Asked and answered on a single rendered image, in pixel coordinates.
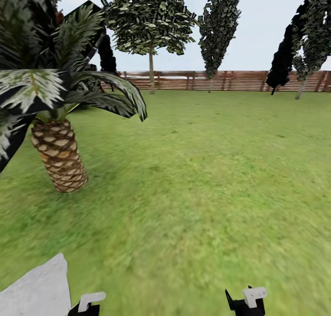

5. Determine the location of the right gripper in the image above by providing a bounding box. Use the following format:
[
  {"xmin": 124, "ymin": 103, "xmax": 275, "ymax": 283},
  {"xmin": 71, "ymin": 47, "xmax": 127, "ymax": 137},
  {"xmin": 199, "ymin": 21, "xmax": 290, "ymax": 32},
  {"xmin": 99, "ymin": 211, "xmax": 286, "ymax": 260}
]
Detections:
[{"xmin": 225, "ymin": 290, "xmax": 265, "ymax": 316}]

